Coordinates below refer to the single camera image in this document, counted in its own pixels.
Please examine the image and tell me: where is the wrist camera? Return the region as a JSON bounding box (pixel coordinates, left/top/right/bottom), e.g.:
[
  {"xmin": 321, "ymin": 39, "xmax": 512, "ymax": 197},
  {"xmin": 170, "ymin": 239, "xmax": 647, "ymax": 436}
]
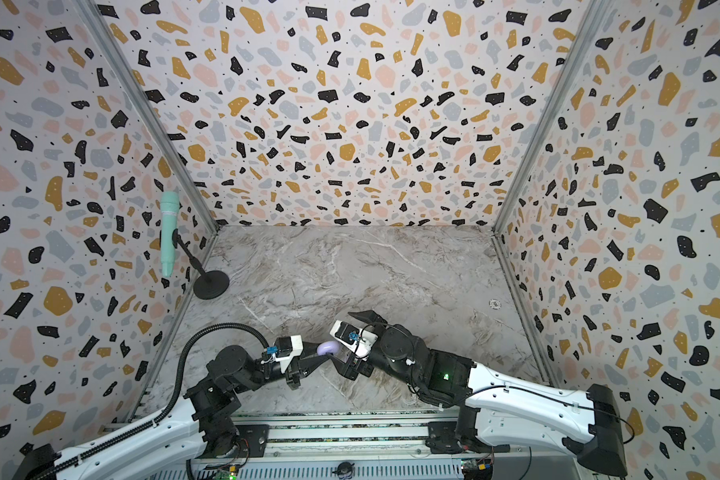
[
  {"xmin": 330, "ymin": 320, "xmax": 378, "ymax": 359},
  {"xmin": 263, "ymin": 335, "xmax": 304, "ymax": 370}
]

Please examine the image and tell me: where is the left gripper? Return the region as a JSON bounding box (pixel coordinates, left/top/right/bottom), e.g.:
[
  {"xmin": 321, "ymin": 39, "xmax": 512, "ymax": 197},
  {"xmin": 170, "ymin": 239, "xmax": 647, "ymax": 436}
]
[{"xmin": 236, "ymin": 341, "xmax": 335, "ymax": 396}]

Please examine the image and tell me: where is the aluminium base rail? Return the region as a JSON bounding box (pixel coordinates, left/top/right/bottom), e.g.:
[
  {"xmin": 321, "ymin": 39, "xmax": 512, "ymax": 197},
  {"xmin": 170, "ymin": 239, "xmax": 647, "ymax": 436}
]
[{"xmin": 95, "ymin": 409, "xmax": 607, "ymax": 480}]

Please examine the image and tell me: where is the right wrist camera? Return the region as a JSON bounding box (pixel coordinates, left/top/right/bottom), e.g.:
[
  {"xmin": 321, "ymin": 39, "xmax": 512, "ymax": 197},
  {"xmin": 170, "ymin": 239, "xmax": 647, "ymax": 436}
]
[{"xmin": 330, "ymin": 320, "xmax": 378, "ymax": 359}]

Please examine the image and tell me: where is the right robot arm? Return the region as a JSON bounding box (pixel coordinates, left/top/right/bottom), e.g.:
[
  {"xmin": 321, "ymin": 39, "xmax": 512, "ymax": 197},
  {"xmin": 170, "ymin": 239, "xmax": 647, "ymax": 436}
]
[{"xmin": 318, "ymin": 310, "xmax": 627, "ymax": 478}]

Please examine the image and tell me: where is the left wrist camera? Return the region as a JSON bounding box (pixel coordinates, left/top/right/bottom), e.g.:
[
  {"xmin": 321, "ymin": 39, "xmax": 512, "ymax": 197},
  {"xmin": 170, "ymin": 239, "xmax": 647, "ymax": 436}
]
[{"xmin": 263, "ymin": 335, "xmax": 304, "ymax": 370}]

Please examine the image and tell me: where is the black microphone stand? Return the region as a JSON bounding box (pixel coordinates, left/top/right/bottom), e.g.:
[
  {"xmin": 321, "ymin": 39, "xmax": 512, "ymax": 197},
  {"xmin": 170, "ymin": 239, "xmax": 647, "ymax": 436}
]
[{"xmin": 172, "ymin": 229, "xmax": 230, "ymax": 300}]

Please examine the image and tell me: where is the purple earbud charging case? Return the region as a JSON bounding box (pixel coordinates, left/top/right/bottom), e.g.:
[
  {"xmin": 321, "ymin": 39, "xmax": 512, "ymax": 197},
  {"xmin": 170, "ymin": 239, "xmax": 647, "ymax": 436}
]
[{"xmin": 316, "ymin": 340, "xmax": 342, "ymax": 356}]

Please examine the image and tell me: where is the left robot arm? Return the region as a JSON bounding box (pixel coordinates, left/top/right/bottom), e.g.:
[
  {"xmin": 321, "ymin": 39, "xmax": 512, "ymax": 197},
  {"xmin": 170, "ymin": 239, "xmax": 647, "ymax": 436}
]
[{"xmin": 14, "ymin": 322, "xmax": 341, "ymax": 479}]

